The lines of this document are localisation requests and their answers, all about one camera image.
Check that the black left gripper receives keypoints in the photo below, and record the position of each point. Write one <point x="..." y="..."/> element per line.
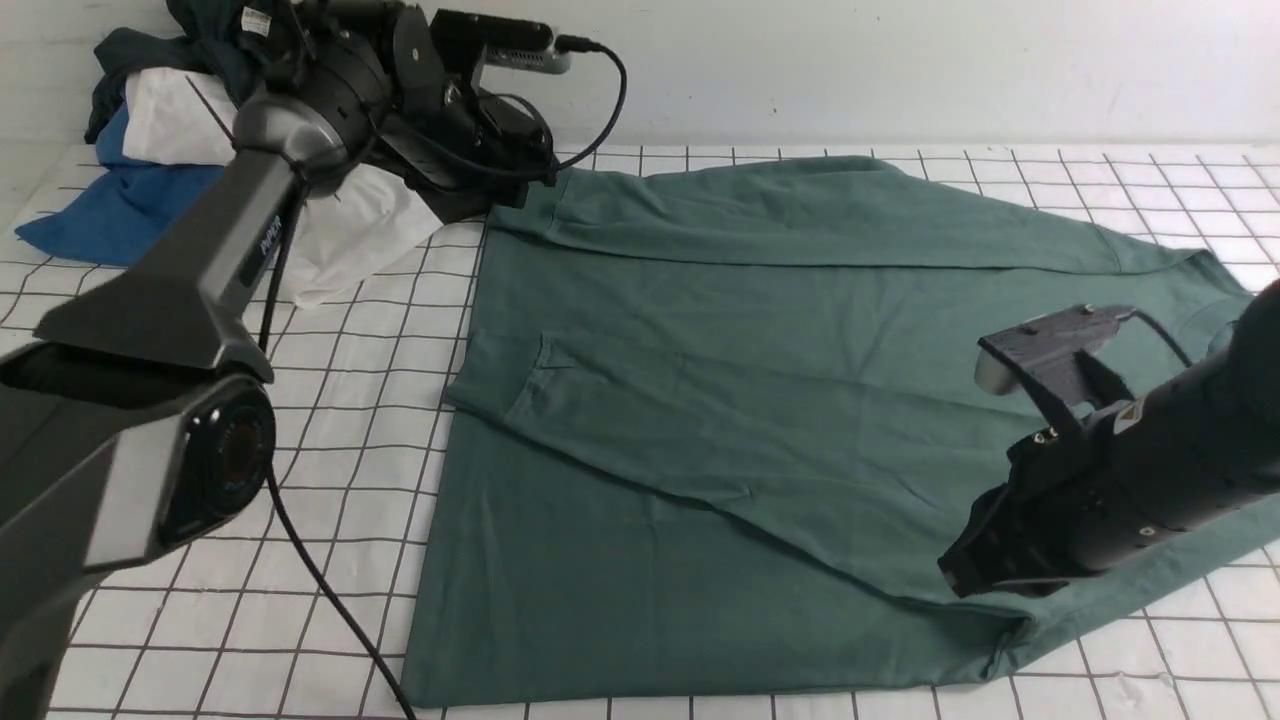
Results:
<point x="455" y="138"/>

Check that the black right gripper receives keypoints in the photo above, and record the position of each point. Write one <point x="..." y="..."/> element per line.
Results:
<point x="1032" y="535"/>

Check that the green long-sleeve top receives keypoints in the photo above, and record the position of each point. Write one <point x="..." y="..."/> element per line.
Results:
<point x="713" y="429"/>

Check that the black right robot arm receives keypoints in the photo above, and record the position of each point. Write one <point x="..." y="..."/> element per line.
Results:
<point x="1113" y="474"/>

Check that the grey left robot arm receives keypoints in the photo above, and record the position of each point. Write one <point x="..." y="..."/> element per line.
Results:
<point x="137" y="419"/>

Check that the dark olive garment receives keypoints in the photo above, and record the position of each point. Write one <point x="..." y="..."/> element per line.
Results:
<point x="452" y="207"/>

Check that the dark navy garment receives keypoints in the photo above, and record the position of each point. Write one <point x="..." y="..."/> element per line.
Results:
<point x="235" y="41"/>

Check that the white garment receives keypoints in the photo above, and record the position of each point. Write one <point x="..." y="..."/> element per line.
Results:
<point x="370" y="223"/>

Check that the blue garment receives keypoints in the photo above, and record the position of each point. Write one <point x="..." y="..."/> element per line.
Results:
<point x="119" y="216"/>

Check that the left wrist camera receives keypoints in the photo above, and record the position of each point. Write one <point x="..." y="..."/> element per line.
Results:
<point x="510" y="40"/>

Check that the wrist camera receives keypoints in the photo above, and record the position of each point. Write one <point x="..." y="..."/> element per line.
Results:
<point x="1052" y="359"/>
<point x="510" y="40"/>

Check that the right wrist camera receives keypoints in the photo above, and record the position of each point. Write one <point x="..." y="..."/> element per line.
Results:
<point x="1052" y="359"/>

